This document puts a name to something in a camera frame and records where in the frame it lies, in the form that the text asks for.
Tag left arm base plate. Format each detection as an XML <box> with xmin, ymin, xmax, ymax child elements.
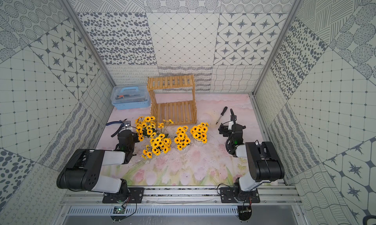
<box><xmin>102</xmin><ymin>187</ymin><xmax>145</xmax><ymax>204</ymax></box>

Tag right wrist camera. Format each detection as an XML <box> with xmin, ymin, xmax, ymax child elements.
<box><xmin>228</xmin><ymin>120</ymin><xmax>235</xmax><ymax>131</ymax></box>

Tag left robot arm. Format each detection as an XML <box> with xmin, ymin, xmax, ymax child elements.
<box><xmin>56</xmin><ymin>129</ymin><xmax>139</xmax><ymax>200</ymax></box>

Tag floral table mat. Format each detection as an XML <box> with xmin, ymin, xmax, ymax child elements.
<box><xmin>101</xmin><ymin>94</ymin><xmax>263</xmax><ymax>186</ymax></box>

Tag blue handled pliers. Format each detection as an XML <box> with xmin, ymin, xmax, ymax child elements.
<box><xmin>105</xmin><ymin>118</ymin><xmax>127</xmax><ymax>138</ymax></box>

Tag aluminium rail frame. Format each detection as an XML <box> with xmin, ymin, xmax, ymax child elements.
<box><xmin>60</xmin><ymin>169</ymin><xmax>303</xmax><ymax>207</ymax></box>

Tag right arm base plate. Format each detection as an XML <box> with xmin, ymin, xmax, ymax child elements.
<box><xmin>219</xmin><ymin>187</ymin><xmax>260</xmax><ymax>203</ymax></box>

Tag blue plastic tool box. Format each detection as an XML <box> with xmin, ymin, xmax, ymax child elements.
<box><xmin>111</xmin><ymin>84</ymin><xmax>151</xmax><ymax>110</ymax></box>

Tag black handled screwdriver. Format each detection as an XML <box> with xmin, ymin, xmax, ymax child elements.
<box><xmin>216</xmin><ymin>107</ymin><xmax>228</xmax><ymax>125</ymax></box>

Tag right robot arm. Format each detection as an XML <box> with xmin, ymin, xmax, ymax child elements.
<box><xmin>218</xmin><ymin>122</ymin><xmax>285</xmax><ymax>201</ymax></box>

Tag wooden two-tier shelf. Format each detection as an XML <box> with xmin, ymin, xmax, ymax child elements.
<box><xmin>146</xmin><ymin>74</ymin><xmax>197</xmax><ymax>125</ymax></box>

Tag sunflower pot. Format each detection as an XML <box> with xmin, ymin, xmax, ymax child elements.
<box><xmin>142</xmin><ymin>134</ymin><xmax>172</xmax><ymax>160</ymax></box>
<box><xmin>190</xmin><ymin>122</ymin><xmax>210</xmax><ymax>144</ymax></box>
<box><xmin>135</xmin><ymin>116</ymin><xmax>174</xmax><ymax>138</ymax></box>
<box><xmin>174</xmin><ymin>126</ymin><xmax>191</xmax><ymax>151</ymax></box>

